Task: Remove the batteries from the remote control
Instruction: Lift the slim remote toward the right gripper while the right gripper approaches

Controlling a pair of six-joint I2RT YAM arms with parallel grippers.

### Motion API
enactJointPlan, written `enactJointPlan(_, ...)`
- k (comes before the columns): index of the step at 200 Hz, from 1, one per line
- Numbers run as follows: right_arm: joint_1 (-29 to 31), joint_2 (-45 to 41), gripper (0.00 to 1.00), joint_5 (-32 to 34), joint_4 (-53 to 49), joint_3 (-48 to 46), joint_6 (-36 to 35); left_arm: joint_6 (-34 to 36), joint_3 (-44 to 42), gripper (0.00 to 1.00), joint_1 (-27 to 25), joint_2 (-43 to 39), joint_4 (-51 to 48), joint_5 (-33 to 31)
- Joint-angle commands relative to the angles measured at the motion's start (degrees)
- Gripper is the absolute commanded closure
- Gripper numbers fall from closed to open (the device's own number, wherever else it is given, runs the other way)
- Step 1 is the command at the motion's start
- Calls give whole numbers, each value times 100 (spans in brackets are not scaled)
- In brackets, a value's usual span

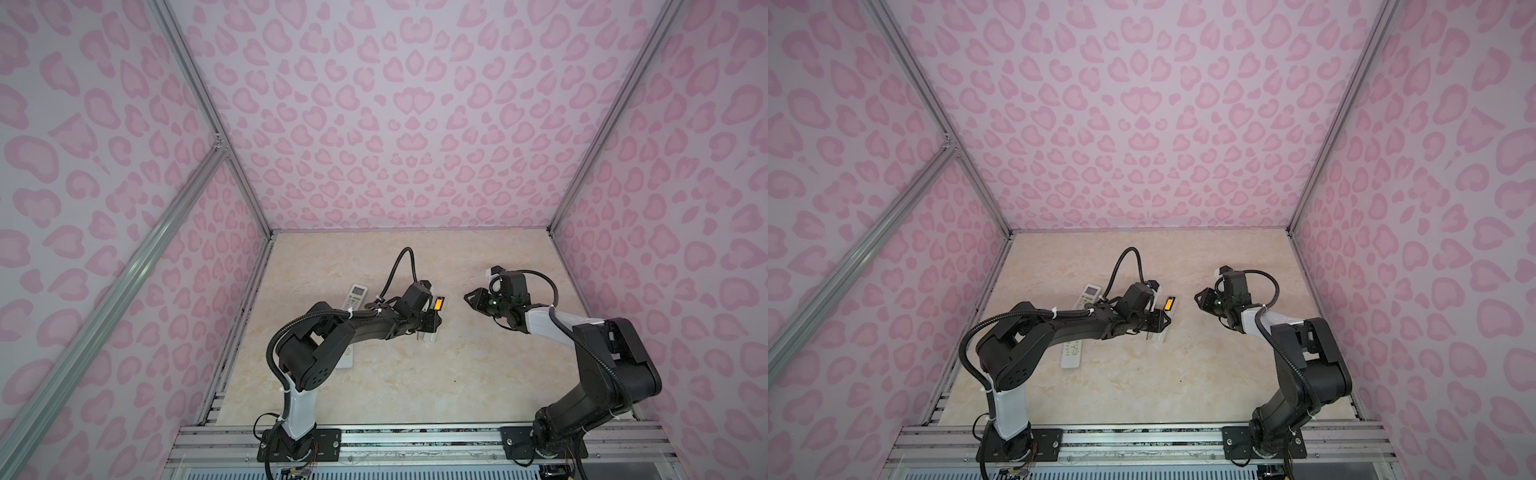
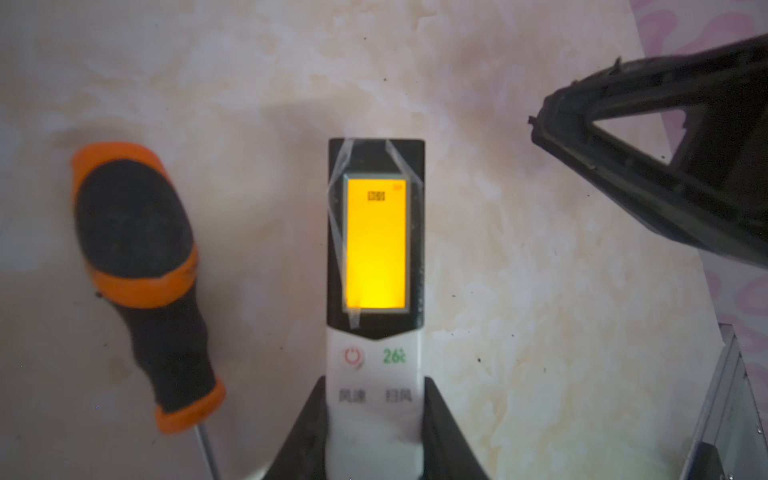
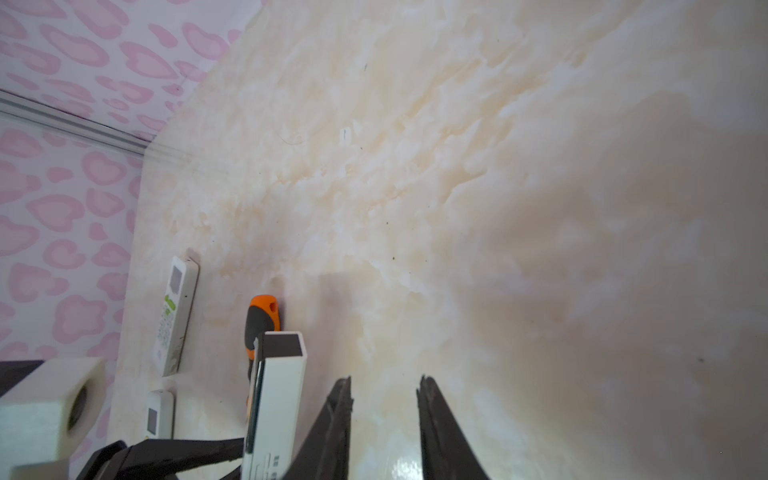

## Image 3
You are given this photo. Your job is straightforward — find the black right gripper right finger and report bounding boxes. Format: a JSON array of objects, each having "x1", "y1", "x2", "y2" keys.
[{"x1": 416, "y1": 375, "x2": 488, "y2": 480}]

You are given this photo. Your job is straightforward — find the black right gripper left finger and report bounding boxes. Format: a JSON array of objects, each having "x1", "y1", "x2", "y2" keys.
[{"x1": 283, "y1": 377, "x2": 353, "y2": 480}]

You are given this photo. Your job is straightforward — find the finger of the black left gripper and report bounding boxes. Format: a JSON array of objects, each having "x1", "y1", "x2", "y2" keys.
[{"x1": 76, "y1": 438, "x2": 244, "y2": 480}]

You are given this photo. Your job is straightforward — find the orange black screwdriver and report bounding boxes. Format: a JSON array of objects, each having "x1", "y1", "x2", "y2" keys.
[{"x1": 244, "y1": 294, "x2": 282, "y2": 420}]

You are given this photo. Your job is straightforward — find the small white remote control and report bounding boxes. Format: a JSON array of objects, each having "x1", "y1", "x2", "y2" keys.
[{"x1": 146, "y1": 390, "x2": 175, "y2": 440}]

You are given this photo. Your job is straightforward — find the white remote with green buttons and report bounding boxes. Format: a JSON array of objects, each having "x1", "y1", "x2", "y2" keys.
[{"x1": 151, "y1": 256, "x2": 199, "y2": 377}]

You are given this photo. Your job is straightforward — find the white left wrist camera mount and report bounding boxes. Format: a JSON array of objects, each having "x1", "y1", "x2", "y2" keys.
[{"x1": 1, "y1": 357, "x2": 106, "y2": 479}]

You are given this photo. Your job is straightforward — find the aluminium corner frame post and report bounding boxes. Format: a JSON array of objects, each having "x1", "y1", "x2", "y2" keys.
[{"x1": 1, "y1": 90, "x2": 150, "y2": 155}]

